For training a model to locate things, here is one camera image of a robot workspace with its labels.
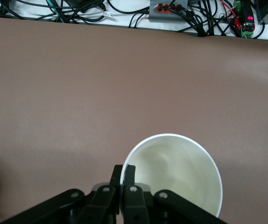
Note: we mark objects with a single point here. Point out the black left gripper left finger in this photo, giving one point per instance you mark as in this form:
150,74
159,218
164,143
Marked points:
101,205

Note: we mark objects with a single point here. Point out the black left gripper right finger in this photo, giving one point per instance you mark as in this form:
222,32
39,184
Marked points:
136,205

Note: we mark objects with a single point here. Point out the white plastic cup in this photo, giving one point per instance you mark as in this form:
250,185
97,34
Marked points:
183,168

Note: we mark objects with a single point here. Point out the grey hub box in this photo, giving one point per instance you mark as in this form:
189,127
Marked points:
155,14

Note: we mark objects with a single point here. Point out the red alligator clip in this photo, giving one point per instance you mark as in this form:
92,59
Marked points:
236,23

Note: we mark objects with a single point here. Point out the green terminal connector board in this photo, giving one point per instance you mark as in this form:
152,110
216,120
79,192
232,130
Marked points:
247,28

